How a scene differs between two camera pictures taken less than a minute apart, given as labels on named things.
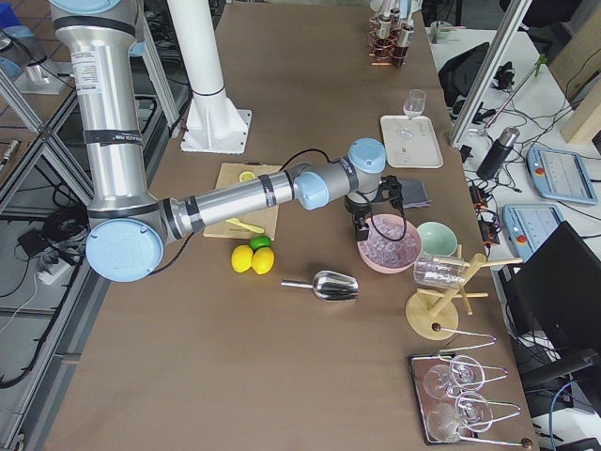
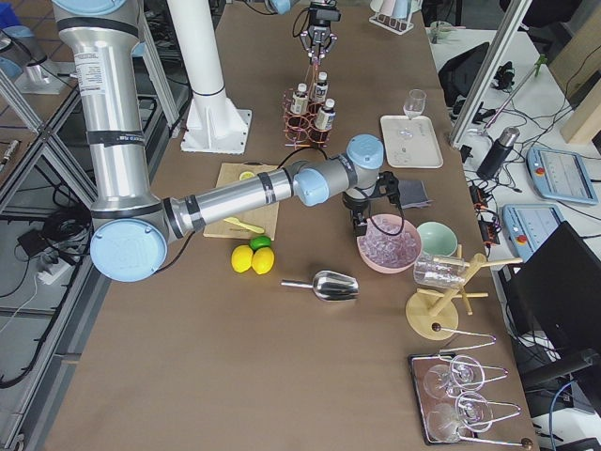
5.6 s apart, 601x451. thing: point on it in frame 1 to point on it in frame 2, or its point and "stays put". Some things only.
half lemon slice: (246, 176) stays put
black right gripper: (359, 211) stays put
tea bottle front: (406, 38) to (326, 115)
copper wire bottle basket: (385, 51) to (300, 130)
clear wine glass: (415, 103) stays put
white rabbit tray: (411, 143) stays put
